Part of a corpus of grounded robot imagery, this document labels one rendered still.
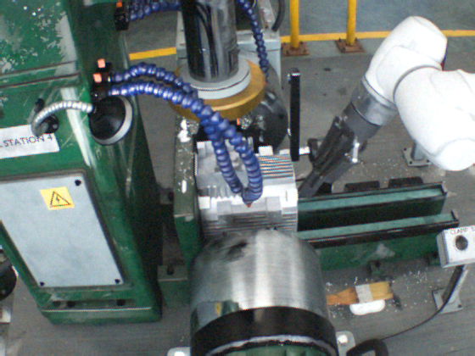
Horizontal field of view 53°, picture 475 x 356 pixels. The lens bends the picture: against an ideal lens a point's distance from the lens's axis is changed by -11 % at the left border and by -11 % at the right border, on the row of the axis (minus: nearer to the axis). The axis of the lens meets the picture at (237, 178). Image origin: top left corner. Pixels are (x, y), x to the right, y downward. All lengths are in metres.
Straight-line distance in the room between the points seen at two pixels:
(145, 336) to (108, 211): 0.41
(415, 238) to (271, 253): 0.51
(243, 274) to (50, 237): 0.38
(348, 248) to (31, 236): 0.71
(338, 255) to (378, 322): 0.19
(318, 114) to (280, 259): 0.92
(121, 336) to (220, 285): 0.45
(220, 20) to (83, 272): 0.57
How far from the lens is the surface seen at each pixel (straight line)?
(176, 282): 1.17
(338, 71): 1.96
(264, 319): 0.58
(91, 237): 0.99
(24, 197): 0.94
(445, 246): 1.07
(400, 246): 1.30
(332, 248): 1.24
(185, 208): 0.99
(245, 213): 1.07
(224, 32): 0.87
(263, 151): 1.18
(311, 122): 1.70
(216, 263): 0.90
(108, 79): 0.80
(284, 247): 0.90
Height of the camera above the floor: 1.87
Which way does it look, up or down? 45 degrees down
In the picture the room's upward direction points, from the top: 5 degrees counter-clockwise
